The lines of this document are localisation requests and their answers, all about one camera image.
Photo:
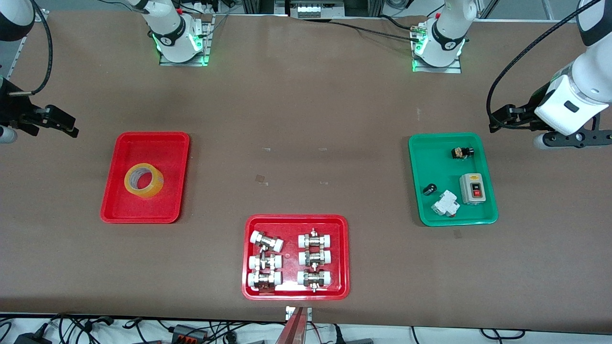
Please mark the aluminium frame post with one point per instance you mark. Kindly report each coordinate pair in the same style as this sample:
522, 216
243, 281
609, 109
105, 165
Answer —
258, 5

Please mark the green plastic tray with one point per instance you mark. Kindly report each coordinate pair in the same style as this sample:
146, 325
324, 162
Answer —
430, 157

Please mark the slanted aluminium profile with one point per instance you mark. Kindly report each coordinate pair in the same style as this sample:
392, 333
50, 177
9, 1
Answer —
19, 52

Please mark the empty-type plain red tray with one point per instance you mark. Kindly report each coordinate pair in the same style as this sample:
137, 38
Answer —
145, 143

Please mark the red tray holding fittings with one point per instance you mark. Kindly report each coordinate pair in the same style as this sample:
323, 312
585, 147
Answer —
291, 224

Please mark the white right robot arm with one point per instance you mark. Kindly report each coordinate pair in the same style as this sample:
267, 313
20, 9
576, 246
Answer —
169, 28

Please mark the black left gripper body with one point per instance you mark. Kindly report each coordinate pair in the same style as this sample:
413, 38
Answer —
527, 116

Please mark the black plug adapter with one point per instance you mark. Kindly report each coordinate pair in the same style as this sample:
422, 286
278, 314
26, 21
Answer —
31, 338

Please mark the small black cylinder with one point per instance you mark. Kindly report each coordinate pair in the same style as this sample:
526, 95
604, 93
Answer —
429, 189

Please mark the grey on-off switch box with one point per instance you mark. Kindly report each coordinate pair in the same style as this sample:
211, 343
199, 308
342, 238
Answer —
474, 188

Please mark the white circuit breaker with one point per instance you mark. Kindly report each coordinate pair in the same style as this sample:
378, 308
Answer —
445, 204

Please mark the yellow tape roll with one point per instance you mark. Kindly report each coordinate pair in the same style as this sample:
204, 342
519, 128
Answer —
148, 191

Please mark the small white bracket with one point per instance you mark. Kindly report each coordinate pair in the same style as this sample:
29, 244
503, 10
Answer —
289, 313

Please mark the black orange power adapter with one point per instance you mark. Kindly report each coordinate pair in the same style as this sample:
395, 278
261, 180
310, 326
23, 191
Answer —
187, 333

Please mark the white terminal block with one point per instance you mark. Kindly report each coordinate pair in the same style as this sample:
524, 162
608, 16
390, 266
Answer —
313, 9

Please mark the black knob with gold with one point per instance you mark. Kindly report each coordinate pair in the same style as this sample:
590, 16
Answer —
463, 153

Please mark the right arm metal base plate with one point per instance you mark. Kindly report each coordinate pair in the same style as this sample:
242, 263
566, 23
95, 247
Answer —
206, 45

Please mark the red metal bar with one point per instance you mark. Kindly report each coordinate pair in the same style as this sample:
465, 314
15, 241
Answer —
294, 329

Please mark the tilted metal white pipe fitting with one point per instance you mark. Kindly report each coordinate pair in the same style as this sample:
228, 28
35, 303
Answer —
267, 241

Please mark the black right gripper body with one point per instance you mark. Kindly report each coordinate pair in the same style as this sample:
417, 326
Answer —
13, 108

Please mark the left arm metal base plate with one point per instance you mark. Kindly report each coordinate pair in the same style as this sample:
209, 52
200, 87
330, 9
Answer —
454, 68

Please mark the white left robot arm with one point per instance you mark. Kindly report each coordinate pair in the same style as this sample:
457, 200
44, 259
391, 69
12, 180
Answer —
581, 91

